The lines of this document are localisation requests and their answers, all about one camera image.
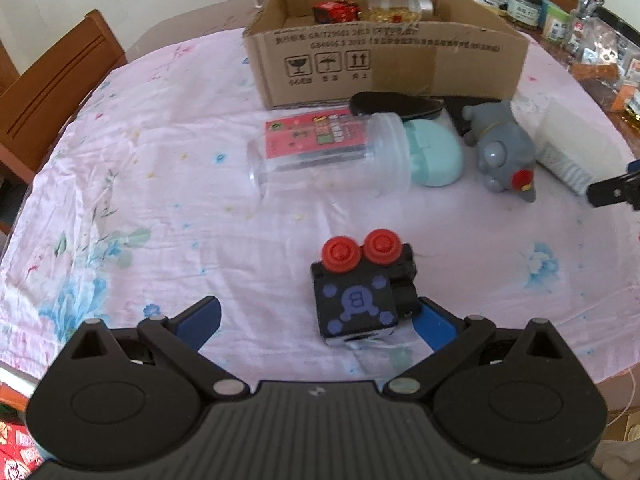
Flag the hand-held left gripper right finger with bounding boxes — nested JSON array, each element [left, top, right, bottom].
[[383, 296, 576, 401]]

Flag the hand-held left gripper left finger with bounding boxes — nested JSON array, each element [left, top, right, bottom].
[[66, 295, 251, 401]]

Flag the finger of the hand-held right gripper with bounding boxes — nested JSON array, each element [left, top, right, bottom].
[[586, 160, 640, 209]]

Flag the white rectangular box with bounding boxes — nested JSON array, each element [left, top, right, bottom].
[[535, 100, 626, 196]]

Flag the black cube toy red knobs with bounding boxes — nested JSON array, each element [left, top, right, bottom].
[[310, 229, 418, 347]]

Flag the grey toy figure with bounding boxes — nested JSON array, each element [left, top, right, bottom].
[[461, 100, 540, 206]]

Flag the teal oval case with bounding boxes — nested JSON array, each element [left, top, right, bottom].
[[402, 119, 465, 188]]

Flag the clear plastic jar red label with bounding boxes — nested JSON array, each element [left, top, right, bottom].
[[246, 112, 413, 204]]

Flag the black oval glasses case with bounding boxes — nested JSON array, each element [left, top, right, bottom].
[[348, 91, 445, 122]]

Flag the brown cardboard box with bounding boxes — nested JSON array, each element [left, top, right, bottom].
[[243, 0, 530, 111]]

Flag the pink floral tablecloth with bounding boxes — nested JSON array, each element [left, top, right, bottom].
[[0, 0, 637, 411]]

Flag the green labelled container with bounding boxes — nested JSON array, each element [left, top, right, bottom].
[[542, 2, 573, 41]]

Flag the glass jar with dark lid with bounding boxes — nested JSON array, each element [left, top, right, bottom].
[[507, 0, 543, 28]]

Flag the red printed packet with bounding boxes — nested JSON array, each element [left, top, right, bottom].
[[0, 385, 47, 480]]

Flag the clear jar with silver lid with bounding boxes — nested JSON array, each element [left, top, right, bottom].
[[361, 0, 435, 23]]

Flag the red toy car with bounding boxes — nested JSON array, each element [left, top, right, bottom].
[[312, 2, 364, 23]]

